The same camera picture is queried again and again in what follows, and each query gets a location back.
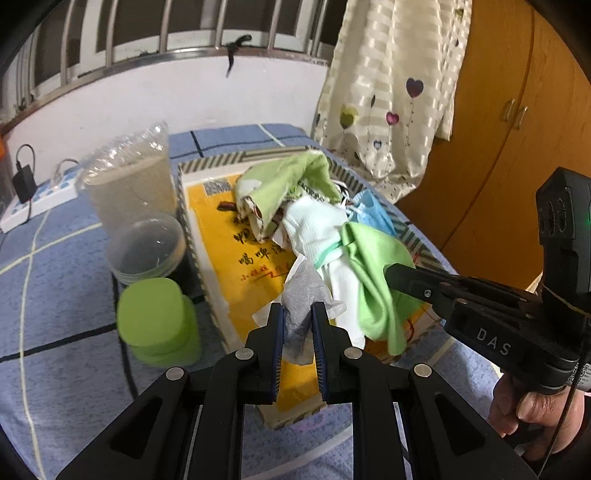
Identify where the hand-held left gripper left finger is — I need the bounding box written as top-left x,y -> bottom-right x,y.
55,302 -> 289,480

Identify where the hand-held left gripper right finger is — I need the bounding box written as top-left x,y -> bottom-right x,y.
310,301 -> 539,480

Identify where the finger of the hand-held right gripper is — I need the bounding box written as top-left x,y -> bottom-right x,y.
385,263 -> 543,311

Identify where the light green cloth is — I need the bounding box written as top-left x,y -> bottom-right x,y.
339,222 -> 428,356

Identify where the grey white cloth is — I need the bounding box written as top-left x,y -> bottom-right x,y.
253,258 -> 346,367

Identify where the blue face mask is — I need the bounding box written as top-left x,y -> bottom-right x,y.
344,190 -> 397,238

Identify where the yellow box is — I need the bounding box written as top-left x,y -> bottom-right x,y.
177,147 -> 458,430

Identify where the green rabbit print cloth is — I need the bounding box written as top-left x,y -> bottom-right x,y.
233,151 -> 345,244

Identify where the person's right hand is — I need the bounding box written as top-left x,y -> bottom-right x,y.
488,373 -> 591,462

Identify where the green jar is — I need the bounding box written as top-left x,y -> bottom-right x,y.
116,277 -> 204,367

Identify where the wooden wardrobe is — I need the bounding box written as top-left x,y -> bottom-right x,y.
397,0 -> 591,296

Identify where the heart print curtain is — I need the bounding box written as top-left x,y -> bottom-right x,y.
313,0 -> 474,192

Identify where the wrapped paper cup stack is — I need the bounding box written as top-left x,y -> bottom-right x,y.
76,121 -> 178,241

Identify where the white blue power strip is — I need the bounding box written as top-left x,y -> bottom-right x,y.
0,168 -> 86,234

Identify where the white plug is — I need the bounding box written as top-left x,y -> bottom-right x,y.
51,158 -> 79,185

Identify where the steel window railing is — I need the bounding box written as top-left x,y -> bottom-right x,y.
0,0 -> 342,134

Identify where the thin black cable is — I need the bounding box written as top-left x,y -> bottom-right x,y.
542,364 -> 585,469

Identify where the black charger cable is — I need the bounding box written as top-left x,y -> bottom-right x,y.
14,144 -> 38,223

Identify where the black strap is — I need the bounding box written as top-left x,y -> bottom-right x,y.
225,33 -> 252,77

